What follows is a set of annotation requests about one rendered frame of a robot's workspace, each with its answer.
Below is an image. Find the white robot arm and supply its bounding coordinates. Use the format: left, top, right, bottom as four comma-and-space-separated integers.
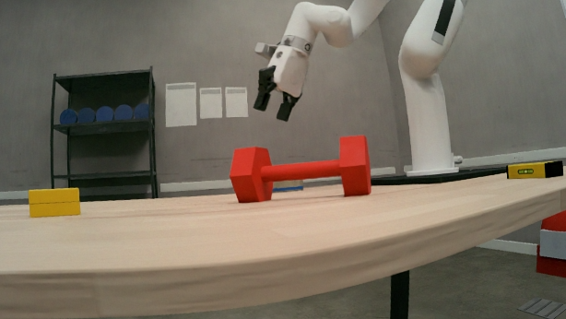
279, 0, 467, 176

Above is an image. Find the yellow rectangular block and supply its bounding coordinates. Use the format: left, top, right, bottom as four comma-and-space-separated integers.
29, 188, 80, 218

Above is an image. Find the yellow pocket level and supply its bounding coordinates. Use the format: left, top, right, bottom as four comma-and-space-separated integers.
506, 160, 563, 179

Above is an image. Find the red dumbbell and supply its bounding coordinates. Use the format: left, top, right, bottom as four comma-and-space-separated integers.
230, 136, 371, 203

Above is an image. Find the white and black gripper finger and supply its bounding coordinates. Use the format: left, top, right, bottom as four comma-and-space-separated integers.
253, 65, 277, 112
276, 91, 302, 122

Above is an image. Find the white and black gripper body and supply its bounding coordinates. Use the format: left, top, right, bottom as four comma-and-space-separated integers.
267, 45, 309, 97

